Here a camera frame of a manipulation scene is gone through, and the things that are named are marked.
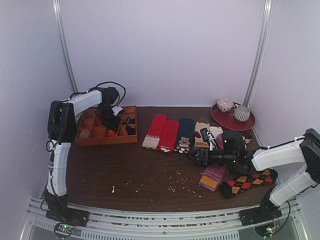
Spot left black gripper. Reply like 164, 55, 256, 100
98, 103, 121, 132

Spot red sock with white cuff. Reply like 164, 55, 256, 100
106, 129, 118, 138

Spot orange wooden compartment tray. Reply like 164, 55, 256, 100
75, 106, 138, 147

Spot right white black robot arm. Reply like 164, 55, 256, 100
187, 128, 320, 221

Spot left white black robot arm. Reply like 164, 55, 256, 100
44, 81, 127, 222

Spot dark teal reindeer sock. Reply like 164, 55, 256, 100
174, 118, 195, 154

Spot black binder clips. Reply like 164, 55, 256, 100
122, 116, 136, 136

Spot purple striped sock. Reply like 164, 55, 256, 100
198, 163, 228, 192

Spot cream sock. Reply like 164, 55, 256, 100
209, 125, 223, 139

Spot red sock white trim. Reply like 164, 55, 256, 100
157, 120, 180, 153

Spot beige striped sock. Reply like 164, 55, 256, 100
193, 117, 210, 148

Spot dark red round plate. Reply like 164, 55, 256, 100
210, 102, 257, 131

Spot red sock beige cuff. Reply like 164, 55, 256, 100
142, 114, 167, 150

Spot black orange argyle sock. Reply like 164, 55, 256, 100
218, 169, 278, 200

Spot tan argyle sock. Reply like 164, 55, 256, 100
242, 132, 253, 150

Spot patterned pink bowl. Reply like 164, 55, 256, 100
216, 97, 234, 112

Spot striped grey cup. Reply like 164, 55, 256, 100
234, 105, 251, 122

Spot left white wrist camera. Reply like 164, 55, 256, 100
111, 106, 125, 117

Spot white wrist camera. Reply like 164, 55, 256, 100
111, 106, 125, 117
200, 128, 219, 151

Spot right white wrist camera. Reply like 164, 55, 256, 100
200, 128, 219, 151

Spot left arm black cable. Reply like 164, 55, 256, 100
69, 80, 127, 107

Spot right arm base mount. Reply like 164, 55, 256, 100
239, 201, 282, 238

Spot metal base rail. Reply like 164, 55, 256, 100
18, 198, 312, 240

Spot right aluminium frame post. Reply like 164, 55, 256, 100
242, 0, 273, 108

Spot aluminium frame post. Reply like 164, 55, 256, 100
52, 0, 79, 97
242, 0, 273, 108

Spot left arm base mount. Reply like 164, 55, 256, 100
45, 207, 90, 239

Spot left aluminium frame post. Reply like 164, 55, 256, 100
52, 0, 79, 97

